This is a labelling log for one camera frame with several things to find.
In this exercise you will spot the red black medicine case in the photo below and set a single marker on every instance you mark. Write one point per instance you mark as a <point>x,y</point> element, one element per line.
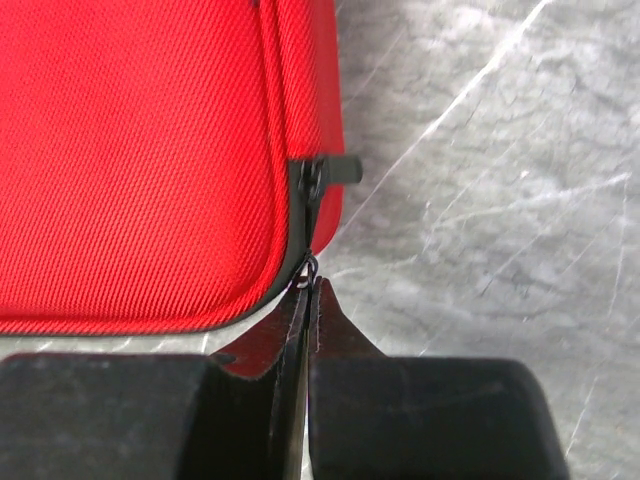
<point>166,166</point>

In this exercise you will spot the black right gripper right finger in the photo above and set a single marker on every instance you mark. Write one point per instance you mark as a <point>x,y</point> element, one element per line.
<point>339,355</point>

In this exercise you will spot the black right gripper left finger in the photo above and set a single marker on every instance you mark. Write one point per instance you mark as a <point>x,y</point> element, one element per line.
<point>264,387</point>

